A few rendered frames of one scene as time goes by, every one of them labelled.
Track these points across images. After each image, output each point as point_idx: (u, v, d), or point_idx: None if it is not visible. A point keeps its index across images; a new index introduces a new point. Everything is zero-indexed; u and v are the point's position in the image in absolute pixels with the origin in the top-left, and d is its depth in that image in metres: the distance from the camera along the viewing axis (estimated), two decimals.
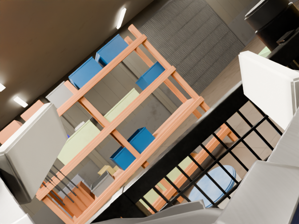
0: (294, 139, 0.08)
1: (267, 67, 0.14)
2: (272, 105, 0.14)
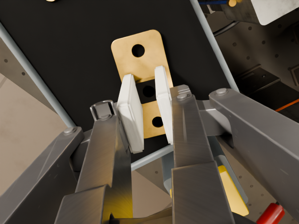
0: (183, 145, 0.09)
1: (157, 82, 0.16)
2: None
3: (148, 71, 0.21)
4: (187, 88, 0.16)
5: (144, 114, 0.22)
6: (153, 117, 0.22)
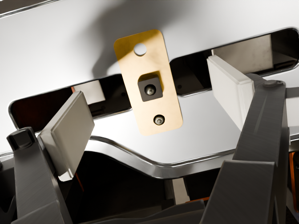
0: (251, 138, 0.09)
1: (224, 71, 0.15)
2: (229, 105, 0.15)
3: (150, 70, 0.21)
4: (258, 77, 0.15)
5: (146, 111, 0.22)
6: (154, 114, 0.23)
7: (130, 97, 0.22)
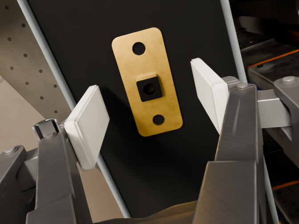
0: (230, 138, 0.09)
1: (203, 74, 0.16)
2: (208, 107, 0.16)
3: None
4: (235, 79, 0.15)
5: None
6: None
7: None
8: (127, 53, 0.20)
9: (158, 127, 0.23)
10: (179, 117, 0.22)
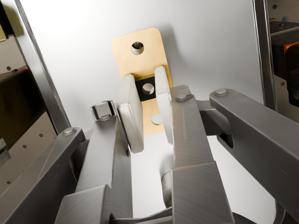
0: (183, 145, 0.09)
1: (156, 82, 0.16)
2: None
3: None
4: (187, 88, 0.16)
5: None
6: None
7: None
8: (125, 53, 0.20)
9: (157, 127, 0.23)
10: None
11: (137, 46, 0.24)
